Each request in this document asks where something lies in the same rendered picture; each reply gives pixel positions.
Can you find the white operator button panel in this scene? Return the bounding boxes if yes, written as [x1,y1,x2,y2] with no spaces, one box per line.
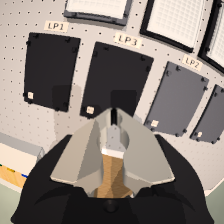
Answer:
[0,132,44,178]

